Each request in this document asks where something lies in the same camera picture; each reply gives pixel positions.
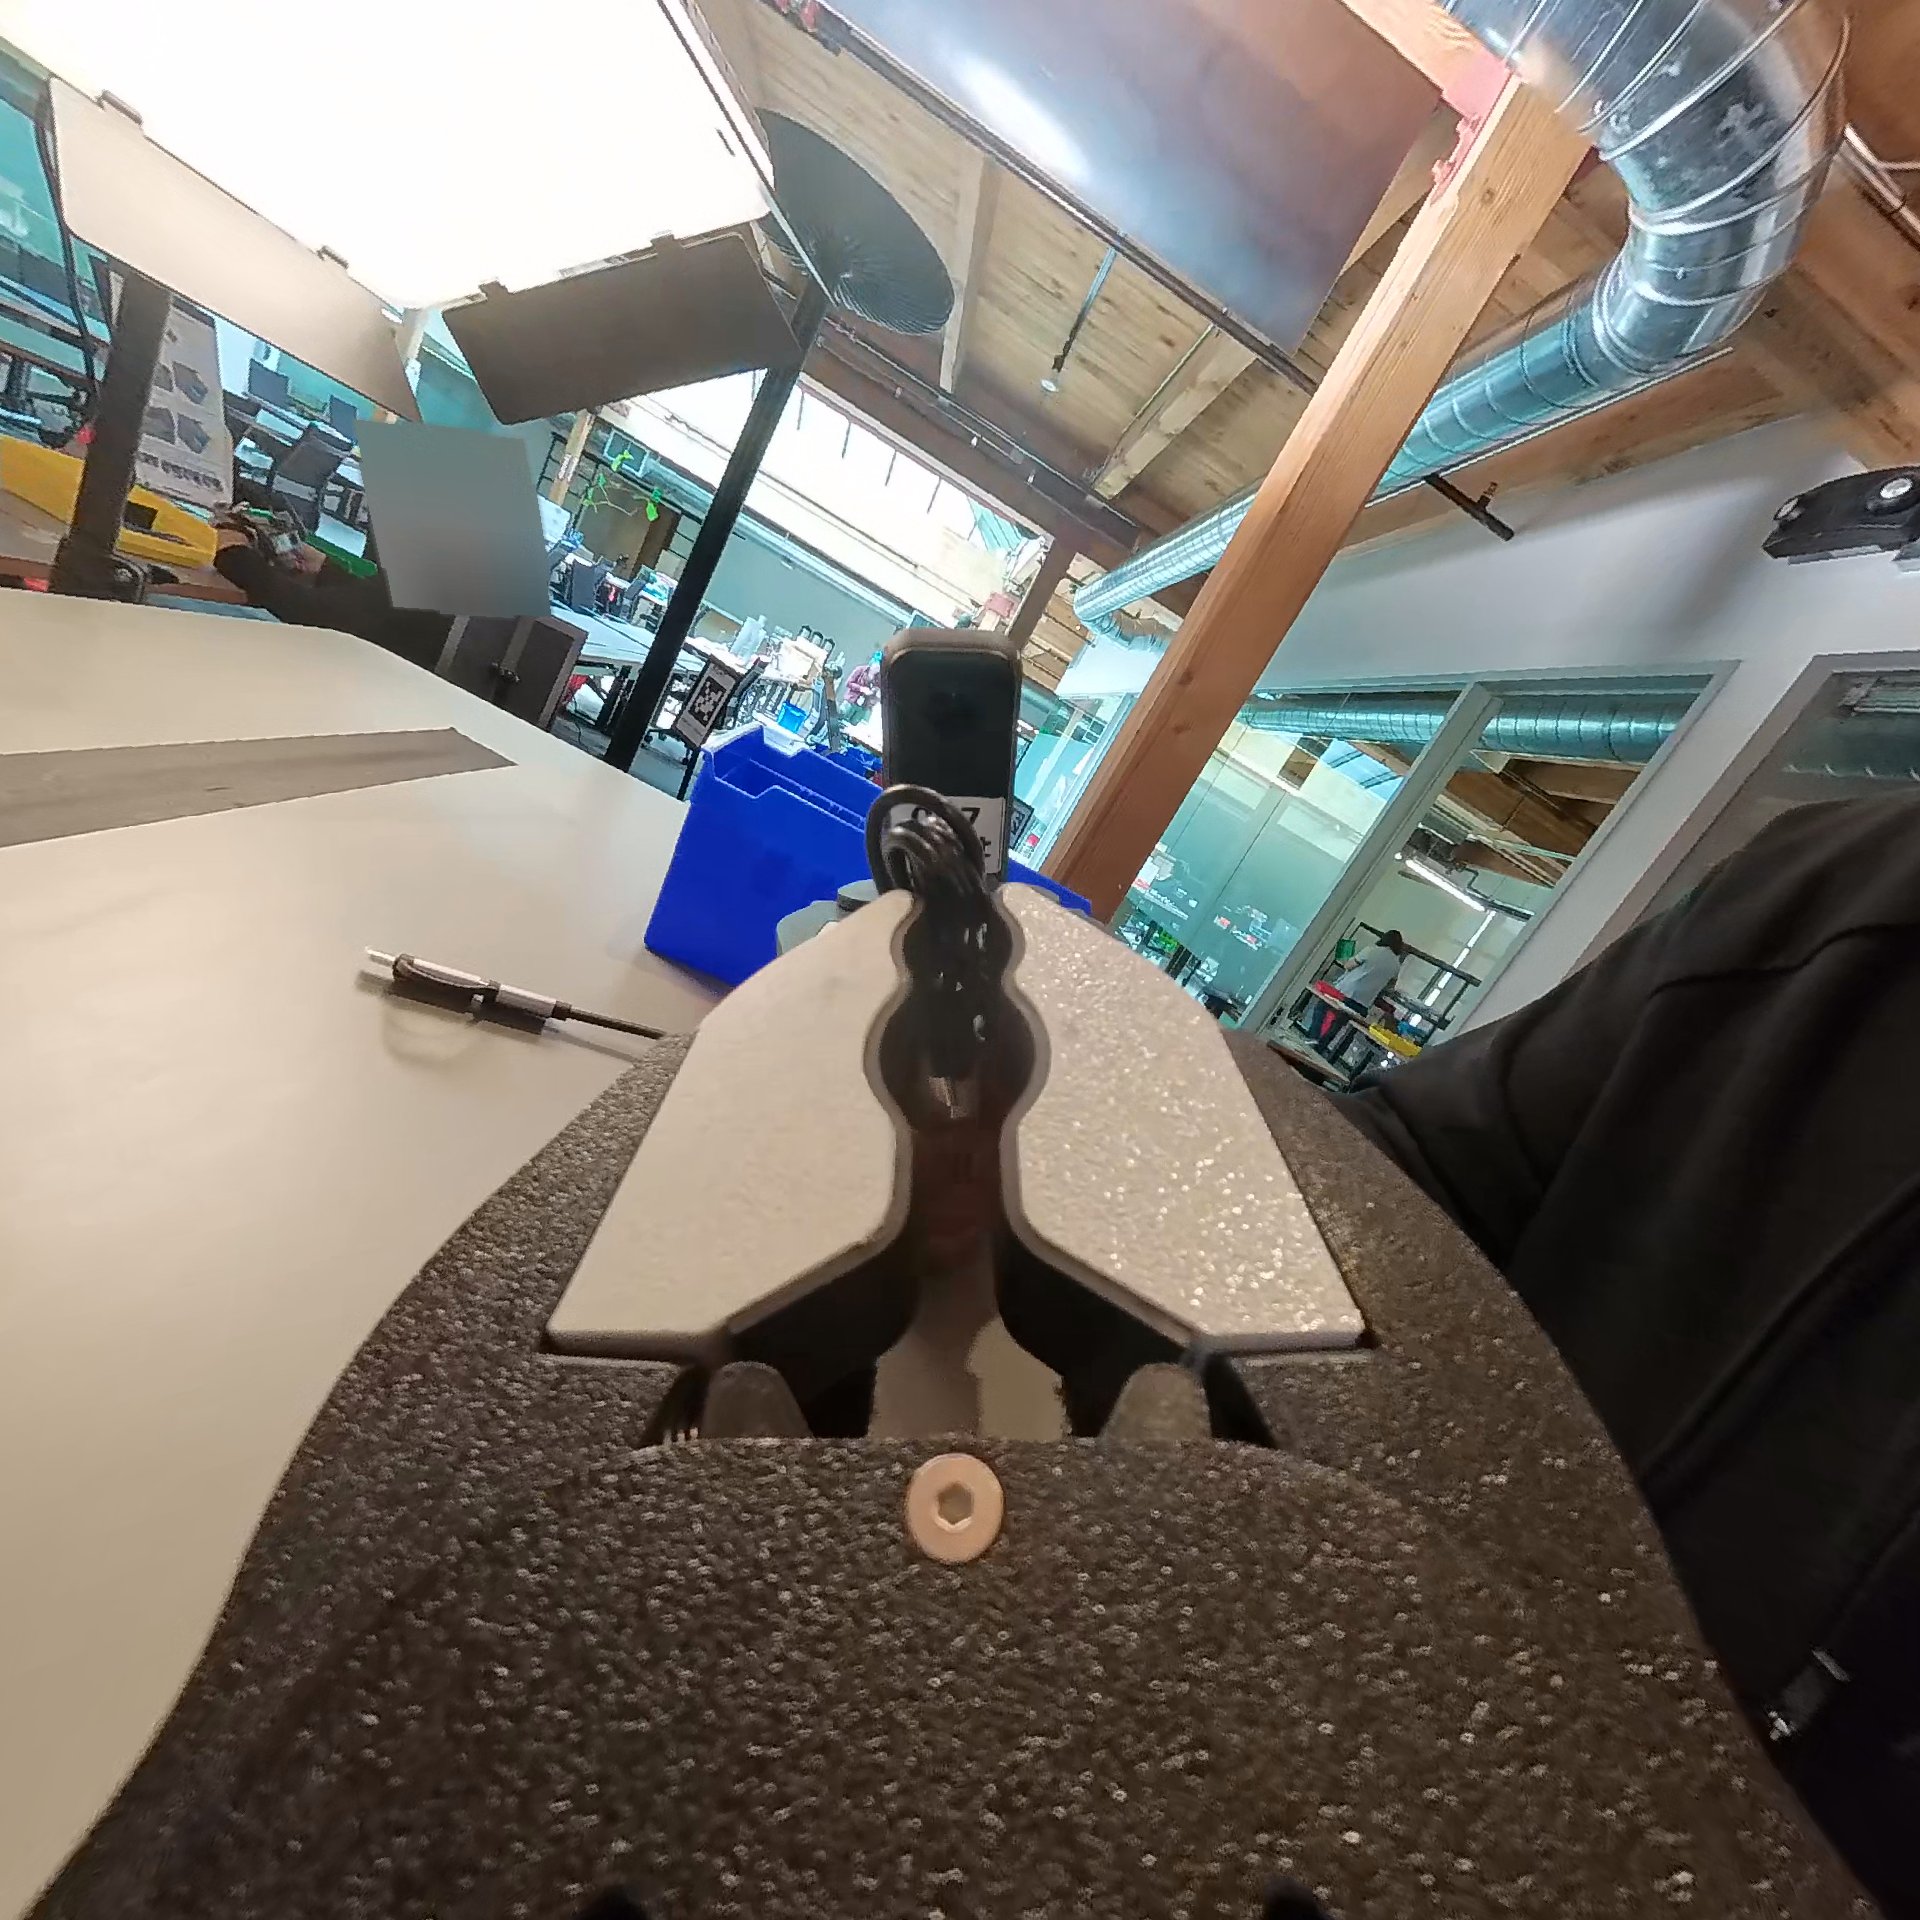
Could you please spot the black round lamp hood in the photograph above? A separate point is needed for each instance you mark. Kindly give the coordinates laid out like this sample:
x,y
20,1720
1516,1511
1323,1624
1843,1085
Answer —
x,y
855,224

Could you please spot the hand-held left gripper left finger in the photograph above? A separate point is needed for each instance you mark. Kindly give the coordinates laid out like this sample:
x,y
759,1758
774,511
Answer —
x,y
751,1171

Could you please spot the wooden support post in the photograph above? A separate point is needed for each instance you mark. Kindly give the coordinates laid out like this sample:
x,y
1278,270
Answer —
x,y
1291,525

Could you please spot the black wall camera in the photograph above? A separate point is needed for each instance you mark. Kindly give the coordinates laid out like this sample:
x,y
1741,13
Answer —
x,y
1845,518

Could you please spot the silver spiral air duct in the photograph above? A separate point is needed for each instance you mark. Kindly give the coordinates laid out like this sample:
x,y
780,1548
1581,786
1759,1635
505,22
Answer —
x,y
1694,224

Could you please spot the person's right forearm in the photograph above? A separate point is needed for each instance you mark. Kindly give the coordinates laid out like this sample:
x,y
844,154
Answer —
x,y
1652,1125

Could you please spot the blue plastic bin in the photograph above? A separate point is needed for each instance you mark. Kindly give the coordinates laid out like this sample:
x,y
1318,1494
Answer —
x,y
735,870

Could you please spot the dark table post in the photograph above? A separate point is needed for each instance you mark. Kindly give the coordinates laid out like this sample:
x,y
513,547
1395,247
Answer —
x,y
113,451

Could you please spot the printed poster sheet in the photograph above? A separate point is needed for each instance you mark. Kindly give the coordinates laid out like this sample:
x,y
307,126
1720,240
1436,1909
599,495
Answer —
x,y
189,405

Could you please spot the studio light panel with flaps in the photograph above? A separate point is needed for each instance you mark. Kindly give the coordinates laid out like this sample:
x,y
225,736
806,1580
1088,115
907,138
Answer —
x,y
375,150

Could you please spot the yellow plastic bin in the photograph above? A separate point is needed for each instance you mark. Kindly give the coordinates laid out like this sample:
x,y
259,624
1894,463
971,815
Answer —
x,y
44,482

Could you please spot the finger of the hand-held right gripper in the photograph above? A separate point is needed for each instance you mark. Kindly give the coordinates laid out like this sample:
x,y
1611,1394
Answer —
x,y
832,918

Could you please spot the dark hanging ceiling panel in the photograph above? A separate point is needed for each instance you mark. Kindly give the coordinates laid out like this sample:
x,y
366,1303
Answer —
x,y
1200,150

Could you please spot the black light stand pole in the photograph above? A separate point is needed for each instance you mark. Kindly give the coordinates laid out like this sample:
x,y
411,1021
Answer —
x,y
720,525

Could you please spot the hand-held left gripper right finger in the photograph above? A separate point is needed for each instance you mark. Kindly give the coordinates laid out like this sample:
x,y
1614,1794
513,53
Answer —
x,y
1171,1184

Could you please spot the printed marker board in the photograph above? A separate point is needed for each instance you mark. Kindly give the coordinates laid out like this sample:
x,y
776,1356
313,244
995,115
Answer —
x,y
716,703

